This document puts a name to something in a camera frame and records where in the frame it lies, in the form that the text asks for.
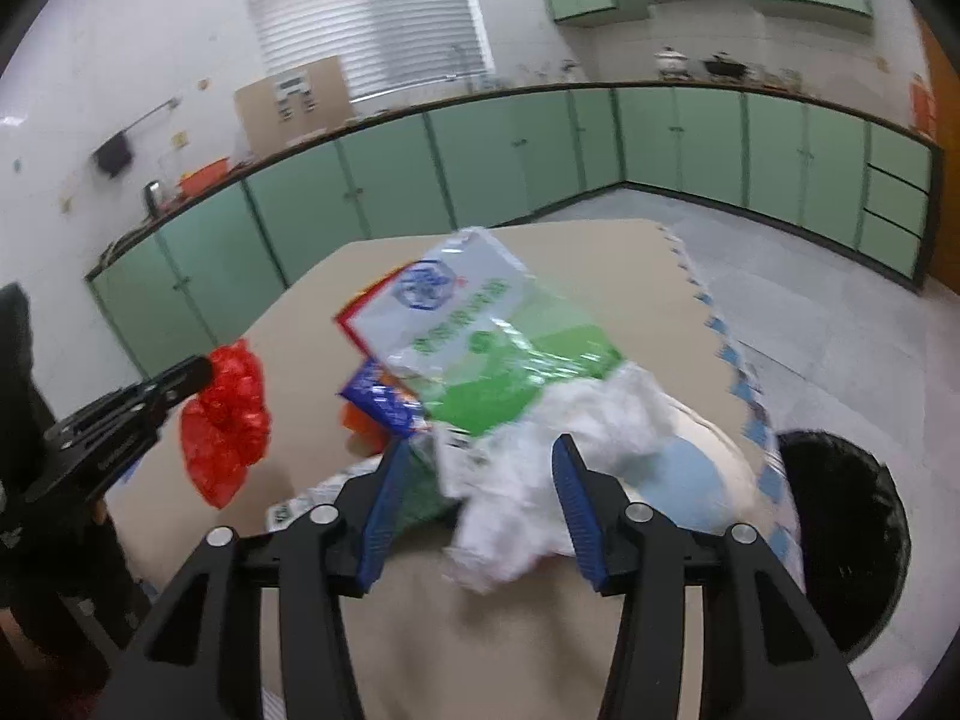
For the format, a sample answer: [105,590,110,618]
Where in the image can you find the orange wrapper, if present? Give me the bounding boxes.
[341,401,385,437]

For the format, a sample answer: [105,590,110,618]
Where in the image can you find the bin with black liner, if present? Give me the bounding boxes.
[772,429,912,653]

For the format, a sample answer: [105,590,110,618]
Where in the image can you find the orange thermos flask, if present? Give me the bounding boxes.
[909,75,937,140]

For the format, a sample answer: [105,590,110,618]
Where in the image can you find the white and green plastic bag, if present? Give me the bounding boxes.
[335,226,627,440]

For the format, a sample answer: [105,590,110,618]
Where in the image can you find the green wrapper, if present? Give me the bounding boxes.
[394,439,458,541]

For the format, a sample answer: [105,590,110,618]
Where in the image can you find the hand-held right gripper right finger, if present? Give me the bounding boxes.
[551,433,875,720]

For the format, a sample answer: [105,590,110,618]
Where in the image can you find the brown cardboard box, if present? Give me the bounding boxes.
[234,55,353,155]

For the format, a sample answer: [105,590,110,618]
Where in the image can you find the dark blue snack packet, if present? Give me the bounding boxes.
[339,358,428,440]

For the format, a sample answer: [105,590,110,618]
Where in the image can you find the orange wooden door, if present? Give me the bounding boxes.
[921,15,960,166]

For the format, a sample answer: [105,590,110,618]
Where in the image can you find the red plastic bag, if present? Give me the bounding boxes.
[180,340,271,509]

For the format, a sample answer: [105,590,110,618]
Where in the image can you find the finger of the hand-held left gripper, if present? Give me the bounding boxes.
[64,356,215,440]

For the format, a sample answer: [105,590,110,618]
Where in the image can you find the green base cabinet row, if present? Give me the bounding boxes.
[84,86,627,398]

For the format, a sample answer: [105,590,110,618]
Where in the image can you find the white window blind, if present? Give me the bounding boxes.
[238,0,496,102]

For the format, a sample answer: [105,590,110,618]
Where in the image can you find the red edged white packet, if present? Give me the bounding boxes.
[334,276,402,357]

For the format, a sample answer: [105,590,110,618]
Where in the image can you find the orange plastic basin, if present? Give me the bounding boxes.
[180,157,232,196]

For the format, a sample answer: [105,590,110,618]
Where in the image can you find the green base cabinets with drawers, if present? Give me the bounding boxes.
[615,82,944,292]

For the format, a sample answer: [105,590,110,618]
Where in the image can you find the cream and pale blue bag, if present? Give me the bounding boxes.
[622,397,781,541]

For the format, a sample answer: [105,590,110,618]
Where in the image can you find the metal towel rail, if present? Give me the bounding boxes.
[112,96,182,137]

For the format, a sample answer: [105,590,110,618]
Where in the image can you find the black hanging cloth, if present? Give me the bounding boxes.
[91,131,136,179]

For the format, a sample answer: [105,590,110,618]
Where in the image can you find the person's left forearm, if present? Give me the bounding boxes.
[0,281,57,466]

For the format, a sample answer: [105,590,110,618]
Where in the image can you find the white printed wrapper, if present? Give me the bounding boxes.
[266,457,383,533]

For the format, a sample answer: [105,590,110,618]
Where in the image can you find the black wok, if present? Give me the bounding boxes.
[701,52,751,82]

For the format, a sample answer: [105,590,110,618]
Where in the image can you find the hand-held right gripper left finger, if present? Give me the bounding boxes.
[105,439,413,720]

